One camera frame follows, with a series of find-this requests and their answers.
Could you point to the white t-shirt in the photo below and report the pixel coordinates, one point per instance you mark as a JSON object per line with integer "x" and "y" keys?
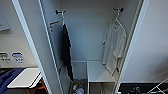
{"x": 113, "y": 46}

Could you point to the white wardrobe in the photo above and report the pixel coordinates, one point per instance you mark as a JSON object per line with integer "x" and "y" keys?
{"x": 86, "y": 33}

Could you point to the black garment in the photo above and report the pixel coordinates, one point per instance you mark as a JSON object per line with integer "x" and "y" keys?
{"x": 66, "y": 50}

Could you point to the orange white warning label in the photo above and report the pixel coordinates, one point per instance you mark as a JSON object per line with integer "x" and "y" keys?
{"x": 54, "y": 23}

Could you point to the brown basket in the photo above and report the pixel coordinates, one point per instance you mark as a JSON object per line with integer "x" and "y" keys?
{"x": 79, "y": 87}

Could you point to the orange stand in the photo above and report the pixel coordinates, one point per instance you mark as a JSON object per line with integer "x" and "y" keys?
{"x": 40, "y": 87}

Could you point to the blue wall sticker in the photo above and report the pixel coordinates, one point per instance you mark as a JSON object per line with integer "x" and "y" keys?
{"x": 17, "y": 57}

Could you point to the white wall sticker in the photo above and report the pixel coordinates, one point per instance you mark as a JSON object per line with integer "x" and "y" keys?
{"x": 4, "y": 57}

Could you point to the white wall sign holder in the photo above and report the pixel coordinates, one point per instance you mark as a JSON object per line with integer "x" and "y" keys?
{"x": 4, "y": 21}

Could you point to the grey chair white frame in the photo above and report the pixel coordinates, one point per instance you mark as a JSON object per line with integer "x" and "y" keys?
{"x": 160, "y": 84}

